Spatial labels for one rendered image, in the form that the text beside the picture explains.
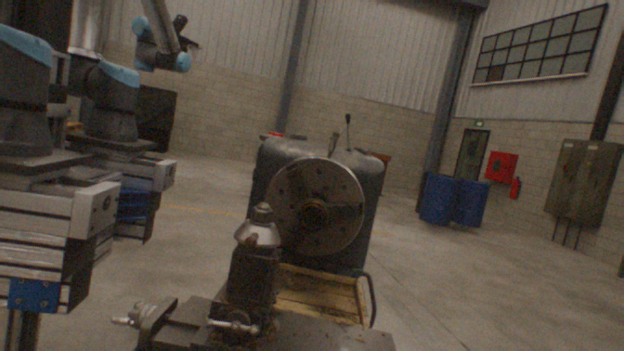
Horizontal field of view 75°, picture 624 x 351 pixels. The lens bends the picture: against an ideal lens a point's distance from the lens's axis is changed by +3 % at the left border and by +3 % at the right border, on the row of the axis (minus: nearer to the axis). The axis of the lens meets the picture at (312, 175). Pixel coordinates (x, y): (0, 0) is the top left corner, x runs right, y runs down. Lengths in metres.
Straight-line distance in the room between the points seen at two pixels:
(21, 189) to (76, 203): 0.10
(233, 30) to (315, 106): 2.99
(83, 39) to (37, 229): 0.74
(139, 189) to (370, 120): 10.92
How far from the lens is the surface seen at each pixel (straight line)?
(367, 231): 1.41
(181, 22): 1.85
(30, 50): 0.93
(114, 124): 1.37
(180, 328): 0.72
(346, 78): 11.83
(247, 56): 11.37
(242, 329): 0.66
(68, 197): 0.89
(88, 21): 1.49
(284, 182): 1.22
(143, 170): 1.34
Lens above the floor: 1.32
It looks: 7 degrees down
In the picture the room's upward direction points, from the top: 11 degrees clockwise
